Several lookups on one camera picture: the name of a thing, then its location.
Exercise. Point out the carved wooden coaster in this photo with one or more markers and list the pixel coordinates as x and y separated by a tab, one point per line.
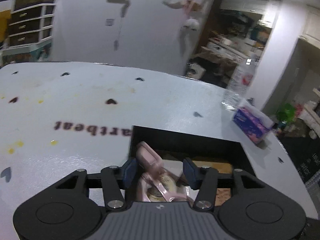
222	195

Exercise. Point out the pink scissors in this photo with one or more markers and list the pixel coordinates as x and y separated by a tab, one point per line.
152	164

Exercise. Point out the black cardboard box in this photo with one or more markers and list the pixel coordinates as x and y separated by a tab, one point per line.
178	146

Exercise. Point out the white plush toy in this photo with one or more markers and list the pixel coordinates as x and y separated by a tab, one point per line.
192	24

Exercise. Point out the white cube adapter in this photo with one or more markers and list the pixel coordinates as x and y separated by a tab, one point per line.
174	167

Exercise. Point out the clear water bottle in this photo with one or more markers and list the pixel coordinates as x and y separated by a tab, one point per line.
239	83

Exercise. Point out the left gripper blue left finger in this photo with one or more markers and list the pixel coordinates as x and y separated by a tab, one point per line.
114	179

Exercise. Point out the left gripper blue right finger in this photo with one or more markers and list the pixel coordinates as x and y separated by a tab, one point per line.
205	181

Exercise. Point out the purple tissue pack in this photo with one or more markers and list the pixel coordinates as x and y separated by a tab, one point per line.
254	123

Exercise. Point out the white drawer cabinet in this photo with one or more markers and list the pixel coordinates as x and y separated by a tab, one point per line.
31	25

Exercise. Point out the oval wooden block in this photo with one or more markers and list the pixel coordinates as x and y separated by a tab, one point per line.
224	168

